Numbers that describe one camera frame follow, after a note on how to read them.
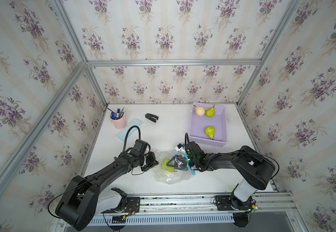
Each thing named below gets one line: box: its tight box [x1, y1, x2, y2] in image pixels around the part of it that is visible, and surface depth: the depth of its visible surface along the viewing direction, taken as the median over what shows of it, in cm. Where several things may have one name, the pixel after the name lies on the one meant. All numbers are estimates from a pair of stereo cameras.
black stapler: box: [144, 113, 159, 123], surface depth 113 cm
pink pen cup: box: [110, 114, 127, 130], surface depth 101 cm
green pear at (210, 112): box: [205, 104, 216, 118], surface depth 111 cm
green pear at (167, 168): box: [161, 158, 175, 173], surface depth 83 cm
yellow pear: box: [193, 104, 206, 117], surface depth 112 cm
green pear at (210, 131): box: [204, 125, 215, 141], surface depth 100 cm
